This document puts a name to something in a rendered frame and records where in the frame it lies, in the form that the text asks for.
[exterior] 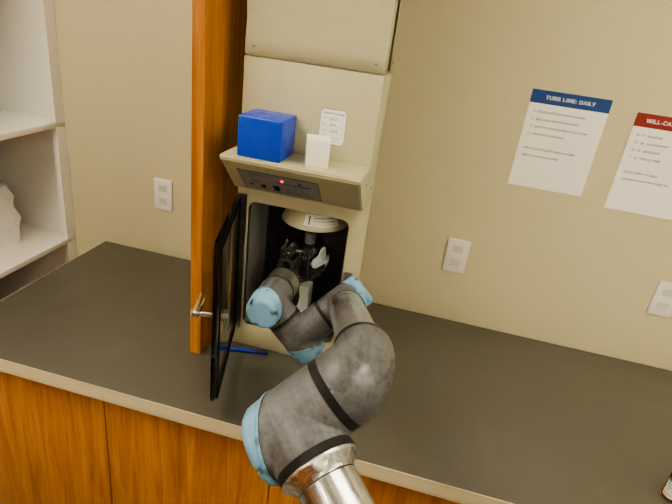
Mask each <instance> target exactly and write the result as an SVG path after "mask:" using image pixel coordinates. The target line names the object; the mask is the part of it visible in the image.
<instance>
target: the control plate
mask: <svg viewBox="0 0 672 504"><path fill-rule="evenodd" d="M236 169H237V171H238V173H239V175H240V177H241V179H242V181H243V183H244V185H245V187H250V188H255V189H260V190H265V191H270V192H275V193H280V194H285V195H290V196H295V197H300V198H305V199H310V200H315V201H320V202H322V200H321V195H320V191H319V187H318V184H316V183H311V182H306V181H301V180H296V179H291V178H285V177H280V176H275V175H270V174H265V173H260V172H255V171H249V170H244V169H239V168H236ZM280 180H282V181H284V183H281V182H280ZM250 182H252V183H254V185H252V184H250ZM261 184H264V185H266V186H267V188H262V187H261ZM297 184H301V185H302V186H298V185H297ZM273 185H274V186H279V187H280V190H281V192H280V191H275V190H274V188H273ZM286 189H288V190H290V191H289V192H287V191H286ZM296 191H298V192H300V193H298V194H297V193H296ZM306 193H308V194H310V195H308V196H306Z"/></svg>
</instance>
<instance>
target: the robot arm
mask: <svg viewBox="0 0 672 504"><path fill-rule="evenodd" d="M288 244H289V241H288V239H287V240H286V243H285V244H284V245H283V247H282V248H281V252H280V260H278V261H277V268H275V269H274V270H273V271H272V272H271V273H270V275H269V276H268V277H267V278H266V279H265V280H264V281H263V282H262V284H261V285H260V286H259V288H258V289H256V290H255V291H254V292H253V294H252V296H251V298H250V300H249V301H248V303H247V305H246V314H247V317H248V319H249V320H250V322H251V323H252V324H255V325H257V326H258V327H260V328H269V329H270V330H271V331H272V332H273V333H274V335H275V336H276V337H277V338H278V340H279V341H280V342H281V343H282V345H283V346H284V347H285V349H286V351H287V352H288V353H289V354H290V355H291V356H292V357H293V358H294V359H295V360H296V361H297V362H298V363H300V364H306V363H308V364H306V365H305V366H304V367H302V368H301V369H299V370H298V371H297V372H295V373H294V374H293V375H291V376H290V377H288V378H287V379H286V380H284V381H283V382H281V383H280V384H279V385H277V386H276V387H275V388H273V389H272V390H270V391H267V392H265V393H264V394H263V395H262V396H261V397H260V399H259V400H257V401H256V402H255V403H254V404H252V405H251V406H250V407H249V408H248V409H247V410H246V412H245V414H244V418H243V420H242V438H243V443H244V447H245V450H246V453H247V455H248V458H249V460H250V462H251V464H252V466H253V468H254V469H257V471H258V475H259V476H260V478H261V479H262V480H263V481H264V482H265V483H267V484H268V485H270V486H280V488H281V490H282V492H283V493H284V494H286V495H289V496H292V497H295V498H297V499H299V501H300V503H301V504H375V502H374V500H373V498H372V497H371V495H370V493H369V491H368V489H367V488H366V486H365V484H364V482H363V480H362V479H361V477H360V475H359V473H358V471H357V469H356V468H355V466H354V460H355V456H356V452H357V447H356V445H355V443H354V441H353V440H352V438H351V436H350V434H351V433H353V432H354V431H355V430H357V429H358V428H359V427H361V426H362V425H363V424H365V423H366V422H367V421H369V420H370V419H371V418H372V417H373V416H374V414H375V413H376V412H377V411H378V410H379V408H380V407H381V405H382V404H383V402H384V400H385V398H386V396H387V394H388V392H389V389H390V386H391V383H392V380H393V375H394V371H395V352H394V347H393V344H392V342H391V340H390V338H389V336H388V335H387V333H386V332H385V331H384V330H383V329H382V328H381V327H380V326H378V325H377V324H375V323H374V322H373V320H372V318H371V316H370V314H369V312H368V310H367V306H369V305H370V304H371V303H372V302H373V298H372V296H371V295H370V293H369V292H368V291H367V289H366V288H365V286H364V285H363V284H362V282H361V281H360V280H359V279H358V277H356V276H351V277H349V278H348V279H346V280H345V281H342V282H341V283H340V284H339V285H338V286H337V287H335V288H334V289H332V290H331V291H330V292H328V293H327V294H326V295H324V296H323V297H322V298H320V299H319V300H317V301H316V302H315V303H313V304H312V305H311V306H309V307H308V308H306V309H305V310H304V311H302V312H301V311H300V310H299V309H298V308H297V304H298V301H299V286H300V283H301V282H305V281H308V280H309V279H310V280H311V279H313V278H316V277H318V276H320V275H321V274H322V272H323V271H324V269H325V267H326V266H327V264H328V262H329V255H328V256H327V257H326V248H325V247H323V248H321V250H320V252H319V254H318V256H317V257H316V258H314V259H313V260H312V261H311V263H310V265H309V261H310V259H311V258H312V256H313V255H314V247H315V246H313V247H312V249H311V250H310V249H306V248H304V247H301V246H299V247H298V243H294V242H291V243H290V245H289V246H288ZM285 246H286V247H285ZM284 247H285V249H284ZM309 250H310V251H309ZM283 251H284V252H283ZM311 252H312V254H311V256H310V253H311ZM332 332H334V336H335V339H334V342H333V345H332V346H331V347H329V348H328V349H327V350H325V351H324V352H322V351H323V350H324V348H325V343H324V341H323V339H324V338H325V337H326V336H328V335H329V334H330V333H332ZM319 354H320V355H319Z"/></svg>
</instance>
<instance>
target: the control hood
mask: <svg viewBox="0 0 672 504"><path fill-rule="evenodd" d="M220 159H221V161H222V162H223V164H224V166H225V168H226V170H227V172H228V174H229V175H230V177H231V179H232V181H233V183H234V185H235V186H239V187H244V188H249V189H254V190H259V191H264V192H269V193H274V194H279V195H284V196H289V197H294V198H299V199H304V200H309V201H314V202H319V203H324V204H329V205H334V206H339V207H344V208H349V209H354V210H359V211H361V210H363V209H364V205H365V199H366V192H367V186H368V179H369V173H370V169H369V167H364V166H358V165H353V164H348V163H342V162H337V161H331V160H329V163H328V168H319V167H309V166H305V156H304V155H299V154H294V153H293V154H292V155H290V156H289V157H287V158H286V159H284V160H283V161H281V162H280V163H275V162H270V161H264V160H259V159H254V158H249V157H243V156H238V155H237V146H235V147H233V148H231V149H229V150H227V151H225V152H223V153H221V154H220ZM236 168H239V169H244V170H249V171H255V172H260V173H265V174H270V175H275V176H280V177H285V178H291V179H296V180H301V181H306V182H311V183H316V184H318V187H319V191H320V195H321V200H322V202H320V201H315V200H310V199H305V198H300V197H295V196H290V195H285V194H280V193H275V192H270V191H265V190H260V189H255V188H250V187H245V185H244V183H243V181H242V179H241V177H240V175H239V173H238V171H237V169H236Z"/></svg>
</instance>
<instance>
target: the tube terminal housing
mask: <svg viewBox="0 0 672 504"><path fill-rule="evenodd" d="M390 80H391V72H387V71H386V73H385V74H384V75H379V74H373V73H366V72H360V71H353V70H347V69H340V68H334V67H328V66H321V65H315V64H308V63H302V62H295V61H289V60H282V59H275V58H269V57H262V56H256V55H249V54H248V55H245V57H244V78H243V100H242V113H245V112H248V111H250V110H253V109H256V108H257V109H263V110H269V111H274V112H280V113H286V114H292V115H296V117H297V118H296V129H295V140H294V151H293V153H294V154H299V155H304V156H305V151H306V141H307V134H314V135H318V132H319V122H320V113H321V107H324V108H329V109H335V110H341V111H347V112H348V115H347V123H346V130H345V138H344V146H343V147H340V146H334V145H331V146H330V154H329V160H331V161H337V162H342V163H348V164H353V165H358V166H364V167H369V169H370V173H369V179H368V186H367V192H366V199H365V205H364V209H363V210H361V211H359V210H354V209H349V208H344V207H339V206H334V205H329V204H324V203H319V202H314V201H309V200H304V199H299V198H294V197H289V196H284V195H279V194H274V193H269V192H264V191H259V190H254V189H249V188H244V187H239V186H238V193H243V194H247V211H246V230H245V248H244V267H243V286H242V305H241V323H240V327H238V326H235V332H234V336H233V340H232V341H235V342H239V343H243V344H247V345H251V346H255V347H259V348H263V349H266V350H270V351H274V352H278V353H282V354H286V355H290V354H289V353H288V352H287V351H286V349H285V347H284V346H283V345H282V343H281V342H280V341H279V340H278V338H277V337H276V336H275V335H274V333H273V332H272V331H271V330H270V329H269V328H260V327H258V326H256V325H252V324H248V323H246V322H245V321H244V319H243V302H244V284H245V266H246V248H247V230H248V212H249V206H250V204H251V203H253V202H258V203H263V204H268V205H273V206H278V207H283V208H288V209H293V210H298V211H303V212H307V213H312V214H317V215H322V216H327V217H332V218H337V219H342V220H344V221H346V222H347V223H348V226H349V230H348V237H347V244H346V251H345V258H344V265H343V272H342V279H341V282H342V281H343V275H344V271H345V272H349V273H352V276H356V277H358V279H359V275H360V268H361V262H362V256H363V250H364V243H365V237H366V231H367V224H368V218H369V212H370V206H371V199H372V193H373V187H374V180H375V174H376V168H377V162H378V155H379V149H380V143H381V137H382V130H383V124H384V118H385V112H386V105H387V99H388V93H389V86H390ZM290 356H291V355H290Z"/></svg>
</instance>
